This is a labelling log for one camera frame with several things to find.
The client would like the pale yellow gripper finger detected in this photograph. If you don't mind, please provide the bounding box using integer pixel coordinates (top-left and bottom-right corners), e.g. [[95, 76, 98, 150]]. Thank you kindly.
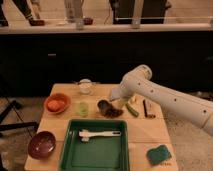
[[116, 99, 126, 109]]

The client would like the dark brown cup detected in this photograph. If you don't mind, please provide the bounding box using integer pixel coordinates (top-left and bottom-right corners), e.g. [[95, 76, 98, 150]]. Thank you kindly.
[[97, 100, 112, 115]]

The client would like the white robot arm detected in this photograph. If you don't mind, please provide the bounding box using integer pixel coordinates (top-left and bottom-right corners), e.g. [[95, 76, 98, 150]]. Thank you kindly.
[[109, 65, 213, 136]]

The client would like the green plastic tray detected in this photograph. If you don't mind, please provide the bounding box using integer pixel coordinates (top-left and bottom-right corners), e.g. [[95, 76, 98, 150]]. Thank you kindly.
[[58, 119, 130, 171]]

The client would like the green cucumber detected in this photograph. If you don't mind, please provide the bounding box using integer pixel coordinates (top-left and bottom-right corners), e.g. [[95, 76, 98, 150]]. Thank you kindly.
[[125, 103, 139, 117]]

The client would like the dark grape bunch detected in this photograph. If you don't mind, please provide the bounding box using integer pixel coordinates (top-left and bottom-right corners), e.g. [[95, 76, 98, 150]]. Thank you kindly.
[[105, 108, 123, 118]]

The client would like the light green cup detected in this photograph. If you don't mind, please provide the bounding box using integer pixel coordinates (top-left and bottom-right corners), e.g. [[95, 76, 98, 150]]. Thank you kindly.
[[77, 102, 89, 117]]

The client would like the clear glass jar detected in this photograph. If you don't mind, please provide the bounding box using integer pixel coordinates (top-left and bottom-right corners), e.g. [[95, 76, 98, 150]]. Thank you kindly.
[[79, 79, 92, 94]]

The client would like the white spatula utensil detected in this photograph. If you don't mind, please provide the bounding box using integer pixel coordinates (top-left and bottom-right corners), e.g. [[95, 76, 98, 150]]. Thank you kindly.
[[78, 130, 121, 142]]

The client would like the orange bowl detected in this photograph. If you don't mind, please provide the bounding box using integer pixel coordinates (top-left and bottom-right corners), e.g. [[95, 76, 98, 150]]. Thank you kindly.
[[44, 93, 71, 115]]

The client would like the green sponge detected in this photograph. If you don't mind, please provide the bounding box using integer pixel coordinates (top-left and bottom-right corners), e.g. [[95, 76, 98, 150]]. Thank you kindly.
[[146, 145, 172, 166]]

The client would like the orange fruit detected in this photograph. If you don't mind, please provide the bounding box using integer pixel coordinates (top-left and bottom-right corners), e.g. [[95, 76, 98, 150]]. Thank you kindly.
[[47, 100, 60, 111]]

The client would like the maroon bowl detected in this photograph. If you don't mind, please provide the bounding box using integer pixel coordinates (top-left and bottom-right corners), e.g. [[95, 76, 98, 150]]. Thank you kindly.
[[28, 131, 56, 160]]

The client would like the black chair base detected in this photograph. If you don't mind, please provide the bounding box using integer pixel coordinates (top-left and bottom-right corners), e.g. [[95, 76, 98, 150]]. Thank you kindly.
[[0, 100, 39, 137]]

